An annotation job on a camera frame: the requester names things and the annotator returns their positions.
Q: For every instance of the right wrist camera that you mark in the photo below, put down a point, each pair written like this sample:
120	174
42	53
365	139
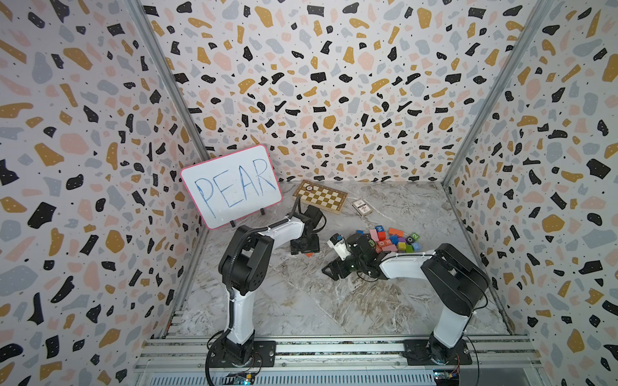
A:
340	246

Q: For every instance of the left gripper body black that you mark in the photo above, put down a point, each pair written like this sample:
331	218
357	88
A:
311	246

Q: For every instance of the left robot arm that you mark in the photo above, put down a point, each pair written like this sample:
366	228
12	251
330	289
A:
243	268

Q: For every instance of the wooden chess board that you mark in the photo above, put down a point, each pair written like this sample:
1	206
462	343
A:
321	196

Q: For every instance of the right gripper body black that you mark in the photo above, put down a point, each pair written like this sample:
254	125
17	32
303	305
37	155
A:
348	265

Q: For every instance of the playing card box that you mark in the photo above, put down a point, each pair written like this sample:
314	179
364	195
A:
362	207

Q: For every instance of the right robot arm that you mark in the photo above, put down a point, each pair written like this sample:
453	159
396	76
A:
459	283

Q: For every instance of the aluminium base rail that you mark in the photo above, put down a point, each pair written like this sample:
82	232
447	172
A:
343	360

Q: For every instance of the long orange block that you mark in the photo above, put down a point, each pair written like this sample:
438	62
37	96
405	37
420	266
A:
396	232

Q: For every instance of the white board pink frame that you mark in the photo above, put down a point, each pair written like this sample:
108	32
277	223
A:
232	186

